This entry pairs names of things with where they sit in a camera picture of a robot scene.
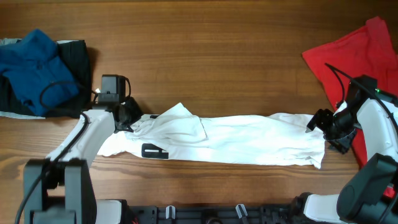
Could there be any blue folded shirt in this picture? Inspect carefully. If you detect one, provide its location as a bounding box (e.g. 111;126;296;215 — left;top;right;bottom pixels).
1;29;79;116

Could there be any white t-shirt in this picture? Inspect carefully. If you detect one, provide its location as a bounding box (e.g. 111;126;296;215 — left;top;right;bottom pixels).
98;103;325;169

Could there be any left black cable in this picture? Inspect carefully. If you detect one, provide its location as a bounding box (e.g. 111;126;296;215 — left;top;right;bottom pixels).
14;74;132;224

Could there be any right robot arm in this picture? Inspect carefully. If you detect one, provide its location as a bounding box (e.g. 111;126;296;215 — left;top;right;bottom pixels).
289;75;397;224

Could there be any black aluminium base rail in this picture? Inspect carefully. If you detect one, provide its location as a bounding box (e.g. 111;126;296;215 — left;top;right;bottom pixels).
129;204;312;224

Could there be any black folded garment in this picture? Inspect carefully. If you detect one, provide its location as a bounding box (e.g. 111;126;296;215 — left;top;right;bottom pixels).
1;40;92;119

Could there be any red t-shirt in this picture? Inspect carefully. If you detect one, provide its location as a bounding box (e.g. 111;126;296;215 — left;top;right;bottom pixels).
302;16;398;200

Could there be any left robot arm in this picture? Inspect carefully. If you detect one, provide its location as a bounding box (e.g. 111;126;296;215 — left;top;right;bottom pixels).
15;75;143;224

